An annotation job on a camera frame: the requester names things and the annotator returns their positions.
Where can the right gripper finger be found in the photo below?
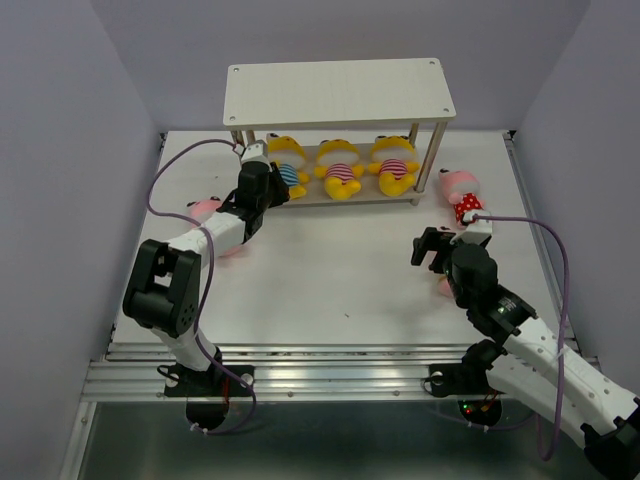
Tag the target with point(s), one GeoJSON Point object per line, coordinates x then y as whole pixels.
{"type": "Point", "coordinates": [431, 240]}
{"type": "Point", "coordinates": [440, 261]}

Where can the yellow toy blue stripes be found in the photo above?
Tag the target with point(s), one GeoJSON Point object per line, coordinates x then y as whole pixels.
{"type": "Point", "coordinates": [291, 160]}

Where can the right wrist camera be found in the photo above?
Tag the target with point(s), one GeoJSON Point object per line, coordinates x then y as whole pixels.
{"type": "Point", "coordinates": [479, 232]}

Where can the pink toy red polka-dot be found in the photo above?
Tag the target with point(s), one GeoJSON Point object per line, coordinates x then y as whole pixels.
{"type": "Point", "coordinates": [461, 190]}

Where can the pink toy orange stripes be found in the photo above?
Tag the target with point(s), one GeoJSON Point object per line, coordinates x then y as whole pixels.
{"type": "Point", "coordinates": [444, 287]}

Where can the yellow toy pink stripes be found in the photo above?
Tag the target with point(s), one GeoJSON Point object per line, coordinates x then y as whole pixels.
{"type": "Point", "coordinates": [337, 164]}
{"type": "Point", "coordinates": [393, 161]}

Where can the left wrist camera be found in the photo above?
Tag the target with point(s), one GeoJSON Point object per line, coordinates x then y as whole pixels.
{"type": "Point", "coordinates": [257, 151]}

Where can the aluminium rail frame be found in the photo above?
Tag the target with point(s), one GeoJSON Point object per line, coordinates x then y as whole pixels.
{"type": "Point", "coordinates": [283, 373]}

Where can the white two-tier shelf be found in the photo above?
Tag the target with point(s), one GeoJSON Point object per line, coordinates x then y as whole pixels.
{"type": "Point", "coordinates": [340, 96]}

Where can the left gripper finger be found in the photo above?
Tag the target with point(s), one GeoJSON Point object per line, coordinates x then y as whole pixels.
{"type": "Point", "coordinates": [274, 174]}
{"type": "Point", "coordinates": [281, 195]}

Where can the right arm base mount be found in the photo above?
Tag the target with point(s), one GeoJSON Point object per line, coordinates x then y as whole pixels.
{"type": "Point", "coordinates": [479, 405]}

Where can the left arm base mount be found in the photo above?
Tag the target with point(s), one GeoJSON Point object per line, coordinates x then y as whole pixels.
{"type": "Point", "coordinates": [208, 397]}

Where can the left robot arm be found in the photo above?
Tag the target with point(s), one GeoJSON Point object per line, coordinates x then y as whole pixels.
{"type": "Point", "coordinates": [163, 291]}

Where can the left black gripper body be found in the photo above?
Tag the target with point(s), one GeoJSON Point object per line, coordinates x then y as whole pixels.
{"type": "Point", "coordinates": [267, 200]}

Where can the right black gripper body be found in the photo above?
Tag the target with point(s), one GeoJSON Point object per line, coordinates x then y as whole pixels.
{"type": "Point", "coordinates": [460, 299]}

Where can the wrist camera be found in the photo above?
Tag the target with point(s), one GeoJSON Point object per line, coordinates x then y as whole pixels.
{"type": "Point", "coordinates": [257, 151]}
{"type": "Point", "coordinates": [479, 232]}

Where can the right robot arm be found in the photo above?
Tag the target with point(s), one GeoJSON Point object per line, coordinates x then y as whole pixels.
{"type": "Point", "coordinates": [520, 356]}

